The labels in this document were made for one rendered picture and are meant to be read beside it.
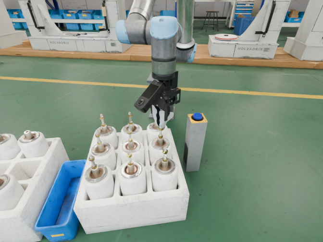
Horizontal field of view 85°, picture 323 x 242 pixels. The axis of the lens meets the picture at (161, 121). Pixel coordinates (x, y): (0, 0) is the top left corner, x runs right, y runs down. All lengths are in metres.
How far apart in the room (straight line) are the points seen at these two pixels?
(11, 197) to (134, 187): 0.40
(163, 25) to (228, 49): 2.19
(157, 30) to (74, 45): 2.64
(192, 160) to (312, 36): 2.48
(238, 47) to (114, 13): 1.69
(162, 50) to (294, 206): 0.85
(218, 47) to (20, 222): 2.51
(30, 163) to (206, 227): 0.78
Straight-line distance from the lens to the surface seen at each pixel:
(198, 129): 0.78
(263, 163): 1.14
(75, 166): 0.96
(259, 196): 0.98
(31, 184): 0.84
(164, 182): 0.65
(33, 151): 0.94
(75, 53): 3.06
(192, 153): 0.87
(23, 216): 0.79
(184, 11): 1.01
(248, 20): 5.06
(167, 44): 0.53
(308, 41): 3.05
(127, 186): 0.64
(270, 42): 2.87
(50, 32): 3.49
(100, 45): 2.92
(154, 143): 0.73
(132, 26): 0.66
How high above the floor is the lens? 0.74
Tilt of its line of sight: 35 degrees down
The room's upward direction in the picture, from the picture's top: straight up
